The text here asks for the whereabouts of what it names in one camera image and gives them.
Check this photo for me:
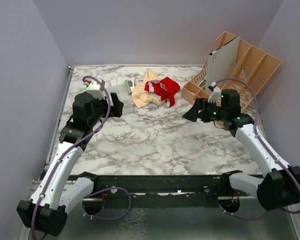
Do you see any beige underwear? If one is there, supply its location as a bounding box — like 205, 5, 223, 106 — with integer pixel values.
131, 68, 163, 108

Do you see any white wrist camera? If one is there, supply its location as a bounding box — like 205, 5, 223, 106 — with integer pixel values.
208, 84, 222, 103
84, 79, 105, 100

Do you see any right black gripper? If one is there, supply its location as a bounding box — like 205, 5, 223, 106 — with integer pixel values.
182, 97, 227, 123

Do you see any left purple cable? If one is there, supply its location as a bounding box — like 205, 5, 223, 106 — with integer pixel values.
31, 75, 132, 240

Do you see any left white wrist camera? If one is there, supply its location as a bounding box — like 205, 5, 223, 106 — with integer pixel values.
84, 79, 105, 100

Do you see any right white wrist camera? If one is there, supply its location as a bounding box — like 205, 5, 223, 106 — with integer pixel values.
208, 84, 222, 103

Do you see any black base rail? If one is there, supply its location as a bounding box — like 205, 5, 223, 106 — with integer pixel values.
39, 172, 263, 210

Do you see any purple cable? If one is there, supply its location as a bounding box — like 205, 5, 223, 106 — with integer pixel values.
31, 75, 132, 240
209, 77, 300, 221

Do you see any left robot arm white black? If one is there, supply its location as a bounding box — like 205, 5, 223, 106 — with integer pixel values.
16, 91, 124, 236

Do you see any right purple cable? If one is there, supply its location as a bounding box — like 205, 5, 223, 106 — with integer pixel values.
209, 77, 300, 221

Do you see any aluminium frame rail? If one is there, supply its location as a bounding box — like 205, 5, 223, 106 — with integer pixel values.
17, 65, 73, 240

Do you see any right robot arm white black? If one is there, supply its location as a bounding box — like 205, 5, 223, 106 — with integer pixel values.
182, 89, 300, 211

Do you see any clear plastic storage box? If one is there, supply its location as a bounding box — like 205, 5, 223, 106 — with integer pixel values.
107, 83, 133, 115

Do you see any red boxer underwear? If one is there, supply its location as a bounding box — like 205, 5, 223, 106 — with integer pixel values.
144, 77, 180, 108

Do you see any white folder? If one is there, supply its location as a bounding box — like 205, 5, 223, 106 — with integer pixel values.
205, 34, 241, 92

